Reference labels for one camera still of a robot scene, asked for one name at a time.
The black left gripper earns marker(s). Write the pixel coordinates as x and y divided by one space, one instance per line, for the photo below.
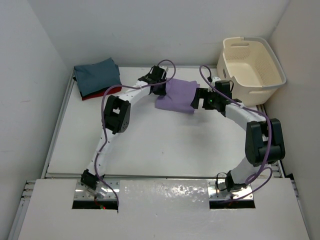
158 88

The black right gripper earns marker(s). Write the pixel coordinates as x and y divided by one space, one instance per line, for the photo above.
198 97

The lavender t shirt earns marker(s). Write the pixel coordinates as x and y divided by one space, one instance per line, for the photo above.
179 96

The red t shirt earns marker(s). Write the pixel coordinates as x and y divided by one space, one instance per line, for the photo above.
101 92

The teal t shirt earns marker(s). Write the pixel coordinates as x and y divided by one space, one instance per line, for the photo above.
106 67

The black t shirt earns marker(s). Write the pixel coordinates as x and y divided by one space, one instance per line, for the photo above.
90 84

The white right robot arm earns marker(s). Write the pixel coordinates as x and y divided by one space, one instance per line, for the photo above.
264 142

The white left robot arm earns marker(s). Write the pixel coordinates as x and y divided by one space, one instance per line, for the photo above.
115 119

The cream plastic laundry basket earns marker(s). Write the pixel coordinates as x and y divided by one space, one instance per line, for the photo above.
251 64

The white front cover panel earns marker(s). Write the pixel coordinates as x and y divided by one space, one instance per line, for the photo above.
162 210

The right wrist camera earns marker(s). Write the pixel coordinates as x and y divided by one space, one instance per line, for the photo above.
212 80

